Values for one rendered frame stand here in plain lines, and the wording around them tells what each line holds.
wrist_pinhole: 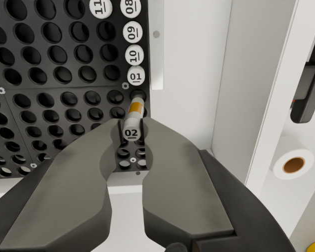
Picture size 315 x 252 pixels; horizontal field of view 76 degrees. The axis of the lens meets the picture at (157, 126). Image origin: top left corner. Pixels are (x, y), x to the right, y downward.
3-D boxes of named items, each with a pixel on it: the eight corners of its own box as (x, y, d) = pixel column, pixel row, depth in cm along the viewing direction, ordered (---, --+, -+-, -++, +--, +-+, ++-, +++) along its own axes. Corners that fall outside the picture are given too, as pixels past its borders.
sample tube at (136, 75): (144, 68, 18) (145, 86, 14) (131, 69, 18) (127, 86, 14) (144, 54, 18) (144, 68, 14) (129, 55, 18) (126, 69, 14)
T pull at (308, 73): (334, 26, 14) (352, 28, 13) (299, 118, 18) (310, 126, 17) (286, 27, 14) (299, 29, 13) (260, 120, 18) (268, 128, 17)
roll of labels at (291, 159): (269, 170, 41) (281, 185, 37) (255, 149, 38) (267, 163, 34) (303, 152, 39) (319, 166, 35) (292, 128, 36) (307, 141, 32)
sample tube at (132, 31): (142, 18, 16) (141, 21, 12) (143, 34, 17) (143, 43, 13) (126, 18, 16) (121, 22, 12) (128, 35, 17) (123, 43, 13)
